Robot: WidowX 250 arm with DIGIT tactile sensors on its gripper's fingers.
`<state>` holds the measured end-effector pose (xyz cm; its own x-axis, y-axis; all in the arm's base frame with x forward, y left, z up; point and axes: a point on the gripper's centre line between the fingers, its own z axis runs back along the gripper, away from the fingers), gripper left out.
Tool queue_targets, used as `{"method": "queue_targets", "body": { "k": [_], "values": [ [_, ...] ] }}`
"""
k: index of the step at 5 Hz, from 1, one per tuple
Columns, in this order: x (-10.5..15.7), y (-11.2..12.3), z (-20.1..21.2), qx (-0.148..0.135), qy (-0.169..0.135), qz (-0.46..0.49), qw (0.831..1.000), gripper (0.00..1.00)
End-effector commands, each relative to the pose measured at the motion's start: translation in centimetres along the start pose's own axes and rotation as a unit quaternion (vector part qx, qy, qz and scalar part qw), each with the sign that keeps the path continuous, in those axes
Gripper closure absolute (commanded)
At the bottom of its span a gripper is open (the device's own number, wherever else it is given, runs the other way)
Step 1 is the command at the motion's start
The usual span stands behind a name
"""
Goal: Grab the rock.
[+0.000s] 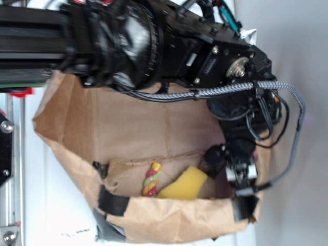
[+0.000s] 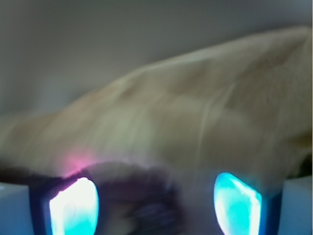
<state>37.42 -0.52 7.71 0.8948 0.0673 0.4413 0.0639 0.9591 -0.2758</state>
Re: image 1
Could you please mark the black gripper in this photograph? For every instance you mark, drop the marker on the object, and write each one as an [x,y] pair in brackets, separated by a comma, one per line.
[239,150]

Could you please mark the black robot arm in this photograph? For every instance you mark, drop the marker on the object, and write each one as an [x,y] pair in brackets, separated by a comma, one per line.
[152,50]

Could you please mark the black microphone foam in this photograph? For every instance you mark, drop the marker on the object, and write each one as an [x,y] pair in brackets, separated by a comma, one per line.
[214,160]

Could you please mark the yellow sponge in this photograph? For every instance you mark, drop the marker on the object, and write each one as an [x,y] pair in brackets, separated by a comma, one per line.
[187,186]

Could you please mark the brown paper bag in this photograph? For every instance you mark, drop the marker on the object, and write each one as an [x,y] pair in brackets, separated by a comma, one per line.
[106,142]

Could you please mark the multicoloured rope toy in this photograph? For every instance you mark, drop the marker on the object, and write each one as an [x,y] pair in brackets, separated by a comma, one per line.
[152,179]

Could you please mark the aluminium frame rail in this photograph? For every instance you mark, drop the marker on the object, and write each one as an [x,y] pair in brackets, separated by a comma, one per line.
[12,161]

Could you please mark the silver corner bracket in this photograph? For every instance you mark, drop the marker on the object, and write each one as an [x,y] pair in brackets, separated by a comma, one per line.
[11,235]

